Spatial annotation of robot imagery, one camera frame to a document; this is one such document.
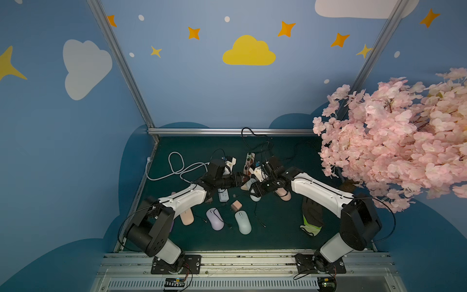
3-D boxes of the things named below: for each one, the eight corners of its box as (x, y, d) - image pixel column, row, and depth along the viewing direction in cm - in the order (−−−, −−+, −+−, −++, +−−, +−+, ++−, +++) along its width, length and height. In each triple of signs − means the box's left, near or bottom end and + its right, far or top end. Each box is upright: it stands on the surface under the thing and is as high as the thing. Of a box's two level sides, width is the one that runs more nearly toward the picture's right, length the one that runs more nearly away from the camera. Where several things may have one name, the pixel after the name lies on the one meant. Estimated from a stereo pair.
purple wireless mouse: (215, 233, 84) (215, 231, 81) (204, 213, 90) (204, 210, 87) (227, 226, 86) (226, 224, 83) (215, 207, 92) (215, 204, 89)
